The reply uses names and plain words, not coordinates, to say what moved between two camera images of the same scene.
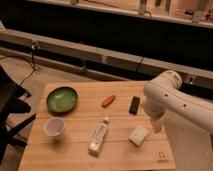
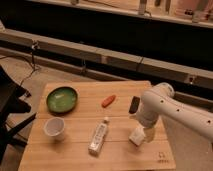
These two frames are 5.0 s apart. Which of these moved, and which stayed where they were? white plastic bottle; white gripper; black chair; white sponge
Moved: white gripper
Stayed: white sponge; black chair; white plastic bottle
